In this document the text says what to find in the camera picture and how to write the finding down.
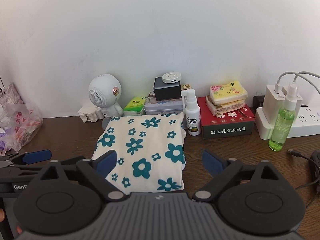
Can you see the pale textured vase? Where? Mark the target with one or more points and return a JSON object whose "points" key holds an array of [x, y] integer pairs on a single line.
{"points": [[11, 95]]}

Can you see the person's left hand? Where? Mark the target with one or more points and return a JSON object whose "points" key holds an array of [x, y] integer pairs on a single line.
{"points": [[1, 215]]}

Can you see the purple plastic bag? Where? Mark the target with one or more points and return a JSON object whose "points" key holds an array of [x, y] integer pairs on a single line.
{"points": [[3, 140]]}

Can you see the white round disc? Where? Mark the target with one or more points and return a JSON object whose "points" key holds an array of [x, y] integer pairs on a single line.
{"points": [[171, 76]]}

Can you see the green tissue packet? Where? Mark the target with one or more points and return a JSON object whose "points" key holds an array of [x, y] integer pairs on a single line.
{"points": [[135, 106]]}

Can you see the red and black box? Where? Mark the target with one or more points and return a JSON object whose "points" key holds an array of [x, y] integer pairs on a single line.
{"points": [[227, 130]]}

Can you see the white robot-shaped speaker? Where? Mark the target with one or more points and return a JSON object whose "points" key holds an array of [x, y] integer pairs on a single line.
{"points": [[100, 92]]}

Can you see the white spray bottle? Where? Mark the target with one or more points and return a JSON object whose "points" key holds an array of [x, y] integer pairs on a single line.
{"points": [[193, 120]]}

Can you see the green spray bottle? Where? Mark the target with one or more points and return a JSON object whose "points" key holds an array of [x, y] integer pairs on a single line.
{"points": [[282, 130]]}

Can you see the cream garment with teal flowers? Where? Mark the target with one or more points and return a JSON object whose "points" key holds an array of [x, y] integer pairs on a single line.
{"points": [[140, 142]]}

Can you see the printed metal tin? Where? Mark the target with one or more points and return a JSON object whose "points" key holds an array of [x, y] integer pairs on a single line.
{"points": [[162, 107]]}

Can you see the clear plastic bag red print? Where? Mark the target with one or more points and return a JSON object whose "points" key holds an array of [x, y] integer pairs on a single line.
{"points": [[22, 125]]}

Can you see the black charger block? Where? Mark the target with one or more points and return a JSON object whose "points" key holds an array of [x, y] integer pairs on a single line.
{"points": [[166, 90]]}

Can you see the yellow floral tissue packet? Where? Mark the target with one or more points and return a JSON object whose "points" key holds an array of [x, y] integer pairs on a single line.
{"points": [[227, 91]]}

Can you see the small tan box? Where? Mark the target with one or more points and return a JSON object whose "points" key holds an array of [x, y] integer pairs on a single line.
{"points": [[187, 87]]}

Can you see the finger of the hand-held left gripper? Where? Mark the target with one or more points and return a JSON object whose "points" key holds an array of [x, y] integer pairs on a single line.
{"points": [[37, 156], [22, 171]]}

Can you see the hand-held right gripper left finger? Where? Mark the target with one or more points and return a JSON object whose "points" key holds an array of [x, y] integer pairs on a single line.
{"points": [[107, 162]]}

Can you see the white plastic clip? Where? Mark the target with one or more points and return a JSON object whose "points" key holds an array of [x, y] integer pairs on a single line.
{"points": [[88, 115]]}

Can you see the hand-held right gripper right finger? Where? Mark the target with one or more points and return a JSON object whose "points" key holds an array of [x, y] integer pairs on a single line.
{"points": [[212, 162]]}

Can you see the white power strip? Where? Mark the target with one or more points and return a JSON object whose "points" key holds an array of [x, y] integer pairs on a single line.
{"points": [[310, 120]]}

